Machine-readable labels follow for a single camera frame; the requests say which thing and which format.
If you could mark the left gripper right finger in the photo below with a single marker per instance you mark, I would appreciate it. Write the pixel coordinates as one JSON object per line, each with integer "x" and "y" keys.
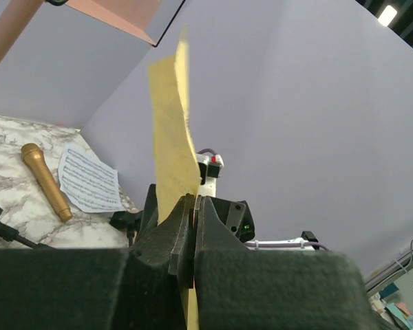
{"x": 239, "y": 288}

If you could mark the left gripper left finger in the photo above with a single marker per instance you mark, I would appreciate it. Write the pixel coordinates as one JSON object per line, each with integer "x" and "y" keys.
{"x": 141, "y": 287}

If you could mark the yellow sheet music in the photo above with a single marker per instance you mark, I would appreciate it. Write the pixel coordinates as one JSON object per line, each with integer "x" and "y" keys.
{"x": 177, "y": 170}

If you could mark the pink music stand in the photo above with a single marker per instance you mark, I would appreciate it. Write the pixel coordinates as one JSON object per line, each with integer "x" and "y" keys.
{"x": 147, "y": 21}

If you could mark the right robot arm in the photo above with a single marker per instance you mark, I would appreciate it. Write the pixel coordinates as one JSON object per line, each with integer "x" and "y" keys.
{"x": 306, "y": 242}

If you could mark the black mic stand with clip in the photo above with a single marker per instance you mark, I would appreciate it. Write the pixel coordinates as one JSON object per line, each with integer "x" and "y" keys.
{"x": 127, "y": 222}

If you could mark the white sheet music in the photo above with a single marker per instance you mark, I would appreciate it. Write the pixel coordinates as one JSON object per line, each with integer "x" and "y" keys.
{"x": 88, "y": 183}

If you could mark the black mic stand empty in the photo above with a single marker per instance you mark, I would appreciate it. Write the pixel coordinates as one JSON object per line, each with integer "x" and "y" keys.
{"x": 11, "y": 234}

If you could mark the gold microphone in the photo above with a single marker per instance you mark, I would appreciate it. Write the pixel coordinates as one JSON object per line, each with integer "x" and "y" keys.
{"x": 34, "y": 158}

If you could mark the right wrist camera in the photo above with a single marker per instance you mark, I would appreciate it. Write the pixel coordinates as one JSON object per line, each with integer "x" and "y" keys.
{"x": 210, "y": 164}

